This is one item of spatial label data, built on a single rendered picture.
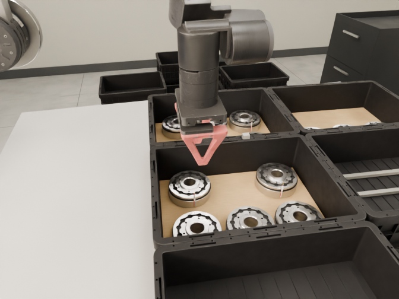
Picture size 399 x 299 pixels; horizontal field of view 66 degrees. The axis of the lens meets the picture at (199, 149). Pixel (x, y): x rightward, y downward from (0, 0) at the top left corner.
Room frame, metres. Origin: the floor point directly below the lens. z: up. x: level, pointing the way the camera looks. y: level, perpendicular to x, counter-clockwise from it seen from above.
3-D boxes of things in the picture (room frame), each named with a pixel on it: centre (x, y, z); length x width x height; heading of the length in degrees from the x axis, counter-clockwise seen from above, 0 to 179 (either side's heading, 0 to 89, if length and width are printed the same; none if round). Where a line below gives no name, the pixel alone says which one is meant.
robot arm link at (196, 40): (0.43, 0.00, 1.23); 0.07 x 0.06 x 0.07; 103
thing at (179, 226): (0.42, 0.00, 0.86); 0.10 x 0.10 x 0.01
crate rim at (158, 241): (0.51, -0.10, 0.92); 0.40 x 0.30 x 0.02; 99
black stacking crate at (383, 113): (0.87, -0.45, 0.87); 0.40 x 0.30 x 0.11; 99
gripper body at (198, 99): (0.42, 0.00, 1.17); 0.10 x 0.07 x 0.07; 9
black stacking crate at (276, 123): (0.81, -0.05, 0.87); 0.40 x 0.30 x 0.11; 99
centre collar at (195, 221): (0.42, 0.00, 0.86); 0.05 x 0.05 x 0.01
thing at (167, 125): (0.86, 0.07, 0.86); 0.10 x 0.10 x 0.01
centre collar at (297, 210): (0.46, -0.22, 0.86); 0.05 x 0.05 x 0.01
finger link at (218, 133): (0.41, 0.00, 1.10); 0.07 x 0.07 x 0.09; 9
